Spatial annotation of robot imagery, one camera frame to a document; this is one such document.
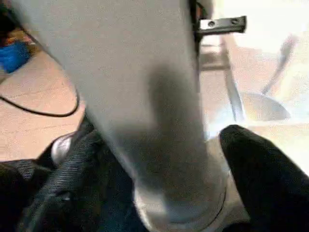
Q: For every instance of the white plastic table leg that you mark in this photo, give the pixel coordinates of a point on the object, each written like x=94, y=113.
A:
x=132, y=84

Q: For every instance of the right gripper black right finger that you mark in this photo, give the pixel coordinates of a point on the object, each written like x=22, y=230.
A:
x=270, y=188

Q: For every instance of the silver dome stand base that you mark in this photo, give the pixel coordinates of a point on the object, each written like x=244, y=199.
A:
x=263, y=107

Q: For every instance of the blue object on floor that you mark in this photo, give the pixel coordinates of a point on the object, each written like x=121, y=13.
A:
x=13, y=56

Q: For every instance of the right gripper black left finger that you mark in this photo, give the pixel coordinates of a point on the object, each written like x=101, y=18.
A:
x=84, y=193

